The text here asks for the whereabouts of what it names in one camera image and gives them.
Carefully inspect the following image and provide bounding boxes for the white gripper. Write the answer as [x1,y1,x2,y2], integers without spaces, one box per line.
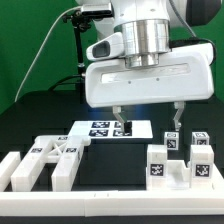
[85,33,214,133]

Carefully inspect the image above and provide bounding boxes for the white chair seat part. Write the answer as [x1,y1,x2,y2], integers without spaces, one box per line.
[146,159,201,192]

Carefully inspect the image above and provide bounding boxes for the white chair back frame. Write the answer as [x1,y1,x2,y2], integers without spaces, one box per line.
[11,135,91,192]

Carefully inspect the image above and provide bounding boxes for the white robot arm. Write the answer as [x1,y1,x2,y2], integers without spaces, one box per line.
[76,0,222,132]

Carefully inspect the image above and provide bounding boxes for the white tagged cube left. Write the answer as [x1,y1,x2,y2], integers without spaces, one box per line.
[164,132,179,151]

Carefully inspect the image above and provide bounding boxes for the white tagged cube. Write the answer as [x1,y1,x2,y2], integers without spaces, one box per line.
[192,132,210,145]
[164,132,179,151]

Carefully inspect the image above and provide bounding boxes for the white tagged cube right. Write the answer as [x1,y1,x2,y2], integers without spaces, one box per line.
[192,132,210,145]

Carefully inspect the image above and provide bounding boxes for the white U-shaped border fence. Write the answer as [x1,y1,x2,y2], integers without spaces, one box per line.
[0,152,224,217]

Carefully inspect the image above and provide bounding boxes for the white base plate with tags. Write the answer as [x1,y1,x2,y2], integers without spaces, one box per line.
[68,120,153,139]

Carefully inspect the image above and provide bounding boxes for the black cable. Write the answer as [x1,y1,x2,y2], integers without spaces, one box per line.
[48,73,88,92]

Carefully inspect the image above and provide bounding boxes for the grey camera on stand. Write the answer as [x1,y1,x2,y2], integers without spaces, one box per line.
[81,3,112,17]

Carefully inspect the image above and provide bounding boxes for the black camera stand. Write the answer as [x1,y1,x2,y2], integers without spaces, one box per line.
[62,9,114,94]

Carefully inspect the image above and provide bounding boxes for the white cable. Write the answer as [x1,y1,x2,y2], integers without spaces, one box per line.
[14,5,83,103]

